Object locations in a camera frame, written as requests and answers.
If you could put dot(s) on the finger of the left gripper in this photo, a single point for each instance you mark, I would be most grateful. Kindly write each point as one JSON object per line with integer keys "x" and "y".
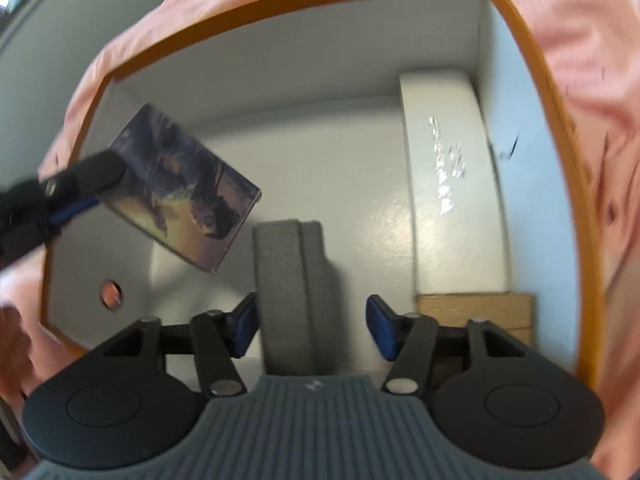
{"x": 21, "y": 237}
{"x": 87, "y": 178}

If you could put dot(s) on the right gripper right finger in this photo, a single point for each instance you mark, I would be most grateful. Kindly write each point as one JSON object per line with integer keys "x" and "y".
{"x": 423, "y": 354}

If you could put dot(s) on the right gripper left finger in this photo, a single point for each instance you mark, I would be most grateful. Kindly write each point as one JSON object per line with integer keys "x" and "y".
{"x": 215, "y": 339}

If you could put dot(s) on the grey blue hardcover box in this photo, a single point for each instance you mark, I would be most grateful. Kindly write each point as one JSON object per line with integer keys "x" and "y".
{"x": 299, "y": 299}

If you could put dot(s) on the illustrated card box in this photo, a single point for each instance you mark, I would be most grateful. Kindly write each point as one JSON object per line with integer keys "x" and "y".
{"x": 177, "y": 191}

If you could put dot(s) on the long white cardboard box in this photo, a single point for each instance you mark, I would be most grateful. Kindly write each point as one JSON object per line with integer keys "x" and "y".
{"x": 459, "y": 240}

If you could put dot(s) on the person's left hand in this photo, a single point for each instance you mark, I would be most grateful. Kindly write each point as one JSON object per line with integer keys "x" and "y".
{"x": 15, "y": 363}

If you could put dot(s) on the small brown cardboard box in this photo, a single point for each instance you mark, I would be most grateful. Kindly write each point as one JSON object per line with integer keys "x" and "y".
{"x": 512, "y": 311}

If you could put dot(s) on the orange storage box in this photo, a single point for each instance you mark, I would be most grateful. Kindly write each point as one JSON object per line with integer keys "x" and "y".
{"x": 303, "y": 97}

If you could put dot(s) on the pink bedsheet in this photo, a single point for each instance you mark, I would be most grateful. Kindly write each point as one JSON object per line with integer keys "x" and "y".
{"x": 592, "y": 49}

